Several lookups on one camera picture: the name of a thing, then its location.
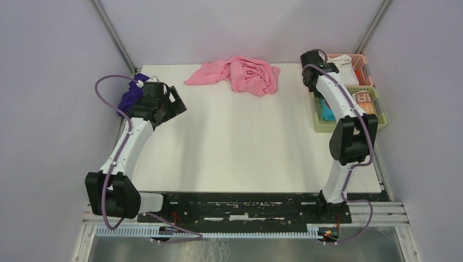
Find purple cloth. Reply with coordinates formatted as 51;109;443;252
117;73;154;114

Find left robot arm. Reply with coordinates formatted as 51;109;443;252
85;82;187;222

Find rolled light blue towel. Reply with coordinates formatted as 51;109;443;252
319;98;336;122

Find pink plastic basket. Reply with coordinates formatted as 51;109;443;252
328;54;374;86

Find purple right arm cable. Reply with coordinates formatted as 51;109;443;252
302;49;376;246

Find white folded cloth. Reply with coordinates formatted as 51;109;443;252
328;55;359;86

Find aluminium frame rails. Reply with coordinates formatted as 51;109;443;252
71;202;422;261

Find green plastic basket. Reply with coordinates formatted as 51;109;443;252
312;86;388;133

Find crumpled pink cloth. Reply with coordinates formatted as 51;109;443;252
184;56;281;97

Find white slotted cable duct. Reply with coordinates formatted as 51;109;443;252
96;225;323;240

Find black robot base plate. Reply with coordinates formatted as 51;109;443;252
156;192;352;233

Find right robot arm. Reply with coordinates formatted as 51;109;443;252
300;49;378;223

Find orange item in pink basket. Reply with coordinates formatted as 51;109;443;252
354;69;363;85

